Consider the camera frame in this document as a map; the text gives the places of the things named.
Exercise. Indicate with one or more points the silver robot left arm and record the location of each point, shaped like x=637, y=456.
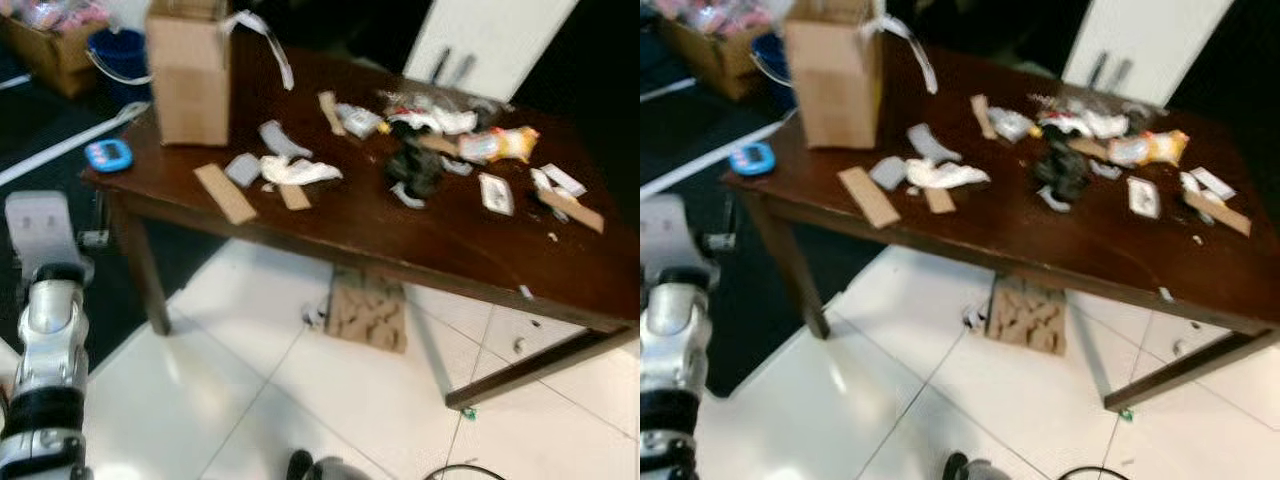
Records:
x=50, y=350
x=675, y=350

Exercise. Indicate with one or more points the brown cardboard strip with paper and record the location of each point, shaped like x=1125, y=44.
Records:
x=1222, y=214
x=575, y=212

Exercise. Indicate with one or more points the white flat paper slip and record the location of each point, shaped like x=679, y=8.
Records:
x=1214, y=183
x=565, y=180

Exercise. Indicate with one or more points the blue digital timer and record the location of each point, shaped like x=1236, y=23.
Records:
x=752, y=158
x=108, y=155

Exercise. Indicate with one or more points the white printed card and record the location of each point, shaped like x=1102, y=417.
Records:
x=1145, y=197
x=496, y=194

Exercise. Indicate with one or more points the orange yellow snack bag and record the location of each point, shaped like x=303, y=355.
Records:
x=1155, y=148
x=505, y=145

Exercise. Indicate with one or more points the cardboard box of packets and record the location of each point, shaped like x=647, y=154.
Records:
x=705, y=50
x=50, y=50

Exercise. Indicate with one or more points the blue bucket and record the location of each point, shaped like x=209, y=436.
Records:
x=772, y=60
x=120, y=55

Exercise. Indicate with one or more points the long brown cardboard strip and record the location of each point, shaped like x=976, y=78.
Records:
x=225, y=193
x=869, y=197

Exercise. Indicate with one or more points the white red plastic wrapper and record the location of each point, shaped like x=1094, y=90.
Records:
x=1085, y=122
x=435, y=118

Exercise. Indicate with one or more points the grey bent scrap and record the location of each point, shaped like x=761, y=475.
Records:
x=405, y=197
x=1053, y=200

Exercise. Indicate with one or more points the dark brown wooden table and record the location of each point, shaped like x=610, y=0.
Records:
x=400, y=245
x=1040, y=250

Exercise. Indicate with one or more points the tall open cardboard box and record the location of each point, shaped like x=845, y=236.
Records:
x=830, y=85
x=190, y=80

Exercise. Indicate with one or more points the small grey paper scrap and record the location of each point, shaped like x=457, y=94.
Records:
x=243, y=169
x=887, y=172

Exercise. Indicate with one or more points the torn brown cardboard sheet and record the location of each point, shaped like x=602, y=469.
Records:
x=368, y=312
x=1027, y=318

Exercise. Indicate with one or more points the small brown cardboard piece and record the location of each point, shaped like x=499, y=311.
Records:
x=296, y=197
x=939, y=200

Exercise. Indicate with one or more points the curved grey paper scrap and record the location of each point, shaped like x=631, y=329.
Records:
x=930, y=143
x=280, y=140

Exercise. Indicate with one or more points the silver plastic wrapper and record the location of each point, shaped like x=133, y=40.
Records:
x=358, y=120
x=1012, y=124

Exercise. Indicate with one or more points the narrow brown cardboard strip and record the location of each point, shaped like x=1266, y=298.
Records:
x=331, y=113
x=984, y=116

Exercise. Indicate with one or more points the white plastic strip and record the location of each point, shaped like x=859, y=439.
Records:
x=915, y=45
x=272, y=45

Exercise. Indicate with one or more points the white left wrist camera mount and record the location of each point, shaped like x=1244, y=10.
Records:
x=662, y=230
x=38, y=225

